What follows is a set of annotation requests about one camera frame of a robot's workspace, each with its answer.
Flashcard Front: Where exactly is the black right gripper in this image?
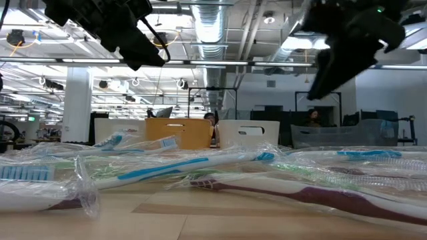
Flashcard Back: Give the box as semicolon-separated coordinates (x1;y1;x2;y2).
300;0;406;101

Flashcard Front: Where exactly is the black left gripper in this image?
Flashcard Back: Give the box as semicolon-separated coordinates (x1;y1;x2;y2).
43;0;166;71

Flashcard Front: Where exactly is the grey translucent plastic bin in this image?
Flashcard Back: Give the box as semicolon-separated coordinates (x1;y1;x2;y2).
290;119;400;149

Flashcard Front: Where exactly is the person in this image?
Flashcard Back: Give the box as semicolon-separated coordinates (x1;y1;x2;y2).
203;112;218;147
306;109;323;127

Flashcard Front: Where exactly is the grey tilted monitor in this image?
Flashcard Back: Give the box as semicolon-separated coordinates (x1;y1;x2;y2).
146;106;174;119

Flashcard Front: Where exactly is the LED light bar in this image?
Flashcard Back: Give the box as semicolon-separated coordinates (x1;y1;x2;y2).
0;57;427;70

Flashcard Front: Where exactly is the white square pillar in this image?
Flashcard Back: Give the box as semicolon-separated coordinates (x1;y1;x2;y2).
61;66;93;143

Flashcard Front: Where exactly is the white plastic bin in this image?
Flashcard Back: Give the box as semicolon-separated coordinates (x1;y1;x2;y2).
218;119;281;149
94;119;147;145

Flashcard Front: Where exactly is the black office partition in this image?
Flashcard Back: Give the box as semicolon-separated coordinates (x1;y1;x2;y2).
250;105;298;136

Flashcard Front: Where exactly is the orange plastic bin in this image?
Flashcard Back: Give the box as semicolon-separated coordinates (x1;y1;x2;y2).
145;117;214;150

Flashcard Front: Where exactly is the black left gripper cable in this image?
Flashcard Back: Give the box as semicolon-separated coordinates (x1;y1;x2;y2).
139;16;171;63

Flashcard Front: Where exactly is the black rig frame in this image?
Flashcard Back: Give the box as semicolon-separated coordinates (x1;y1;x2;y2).
294;89;343;118

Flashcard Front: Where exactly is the silver ventilation duct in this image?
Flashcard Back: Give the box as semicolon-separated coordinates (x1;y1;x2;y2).
191;0;231;113

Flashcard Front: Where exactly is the black ceiling cord reel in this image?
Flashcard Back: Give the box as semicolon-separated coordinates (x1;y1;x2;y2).
6;29;26;47

